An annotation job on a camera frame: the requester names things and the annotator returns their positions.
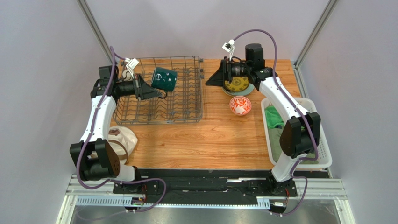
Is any white red patterned bowl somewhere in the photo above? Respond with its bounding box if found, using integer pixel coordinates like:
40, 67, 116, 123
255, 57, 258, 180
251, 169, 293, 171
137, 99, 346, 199
229, 96, 252, 116

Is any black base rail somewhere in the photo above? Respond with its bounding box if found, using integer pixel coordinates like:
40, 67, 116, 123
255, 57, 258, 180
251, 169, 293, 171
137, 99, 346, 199
110, 168, 298, 206

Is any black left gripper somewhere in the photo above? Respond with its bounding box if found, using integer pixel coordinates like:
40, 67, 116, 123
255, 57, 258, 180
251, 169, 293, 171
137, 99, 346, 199
115, 74, 162, 101

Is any dark green ceramic mug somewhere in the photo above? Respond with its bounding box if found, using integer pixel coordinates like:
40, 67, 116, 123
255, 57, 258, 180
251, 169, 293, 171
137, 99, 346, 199
151, 67, 178, 99

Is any aluminium frame post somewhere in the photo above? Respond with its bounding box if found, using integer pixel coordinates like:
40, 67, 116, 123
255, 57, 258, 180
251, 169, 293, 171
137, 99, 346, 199
294, 0, 339, 68
76, 0, 113, 63

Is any light blue flower plate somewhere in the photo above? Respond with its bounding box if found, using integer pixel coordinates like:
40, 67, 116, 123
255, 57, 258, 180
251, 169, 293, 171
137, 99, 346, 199
221, 84, 255, 97

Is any beige ceramic cup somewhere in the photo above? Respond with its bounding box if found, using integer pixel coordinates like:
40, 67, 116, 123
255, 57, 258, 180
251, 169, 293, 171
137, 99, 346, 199
121, 69, 134, 82

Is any right aluminium frame post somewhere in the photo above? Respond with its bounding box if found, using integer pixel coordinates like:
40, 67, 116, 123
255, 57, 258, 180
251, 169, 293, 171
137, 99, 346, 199
294, 0, 339, 68

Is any bright green cloth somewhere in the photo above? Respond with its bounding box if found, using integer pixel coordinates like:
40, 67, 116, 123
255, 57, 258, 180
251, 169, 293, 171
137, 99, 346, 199
264, 106, 284, 129

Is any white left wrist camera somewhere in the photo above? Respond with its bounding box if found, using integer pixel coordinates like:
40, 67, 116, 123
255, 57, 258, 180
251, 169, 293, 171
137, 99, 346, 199
125, 58, 140, 79

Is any beige canvas bag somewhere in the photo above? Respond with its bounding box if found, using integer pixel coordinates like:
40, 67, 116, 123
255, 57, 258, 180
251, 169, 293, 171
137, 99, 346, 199
108, 126, 138, 165

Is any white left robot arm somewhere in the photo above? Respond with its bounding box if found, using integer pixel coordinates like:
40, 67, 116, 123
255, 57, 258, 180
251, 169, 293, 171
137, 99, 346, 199
70, 65, 162, 183

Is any yellow black patterned plate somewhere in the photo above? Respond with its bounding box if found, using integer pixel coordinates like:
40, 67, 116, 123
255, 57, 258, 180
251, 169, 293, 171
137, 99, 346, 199
224, 77, 249, 92

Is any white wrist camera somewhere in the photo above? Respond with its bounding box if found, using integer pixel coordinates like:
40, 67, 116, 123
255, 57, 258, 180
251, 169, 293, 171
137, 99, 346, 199
125, 58, 140, 79
222, 39, 235, 61

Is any grey wire dish rack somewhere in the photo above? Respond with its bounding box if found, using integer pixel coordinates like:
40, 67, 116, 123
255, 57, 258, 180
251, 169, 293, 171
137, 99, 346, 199
113, 56, 204, 126

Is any left aluminium frame post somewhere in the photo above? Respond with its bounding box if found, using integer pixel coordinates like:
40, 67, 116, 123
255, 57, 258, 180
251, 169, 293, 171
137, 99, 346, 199
76, 0, 113, 63

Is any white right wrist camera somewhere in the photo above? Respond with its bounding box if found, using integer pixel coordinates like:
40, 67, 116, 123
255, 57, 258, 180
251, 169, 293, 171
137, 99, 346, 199
222, 39, 235, 61

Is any olive green garment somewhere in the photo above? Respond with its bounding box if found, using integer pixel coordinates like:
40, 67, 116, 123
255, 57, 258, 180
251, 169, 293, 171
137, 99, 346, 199
268, 125, 319, 165

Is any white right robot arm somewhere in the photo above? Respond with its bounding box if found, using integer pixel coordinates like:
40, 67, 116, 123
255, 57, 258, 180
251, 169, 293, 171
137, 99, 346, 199
205, 43, 321, 195

